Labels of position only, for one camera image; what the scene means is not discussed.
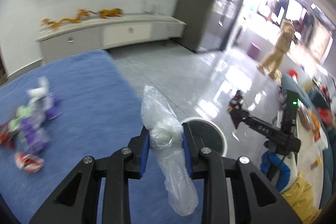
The pink red snack bag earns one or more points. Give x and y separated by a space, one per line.
27 162

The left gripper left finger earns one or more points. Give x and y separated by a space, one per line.
75 200

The golden dragon figurine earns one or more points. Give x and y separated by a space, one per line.
55 24

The white low tv cabinet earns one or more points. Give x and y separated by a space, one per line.
104 34

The purple stool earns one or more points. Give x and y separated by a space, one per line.
253 51

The person in beige clothes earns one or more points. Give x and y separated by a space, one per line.
273 59

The golden tiger figurine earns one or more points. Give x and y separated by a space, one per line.
105 13

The red small candy wrapper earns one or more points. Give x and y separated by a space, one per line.
7 136

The blue white gloved right hand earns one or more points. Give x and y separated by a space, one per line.
277 168

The light green tissue packet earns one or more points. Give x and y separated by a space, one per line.
23 112

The white tissue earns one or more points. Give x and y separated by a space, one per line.
41 92

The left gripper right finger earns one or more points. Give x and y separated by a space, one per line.
255 199

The white round trash bin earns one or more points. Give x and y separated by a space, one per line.
210 134

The dark red snack wrapper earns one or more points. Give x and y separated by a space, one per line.
236 102

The clear plastic bag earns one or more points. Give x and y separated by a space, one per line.
165 135

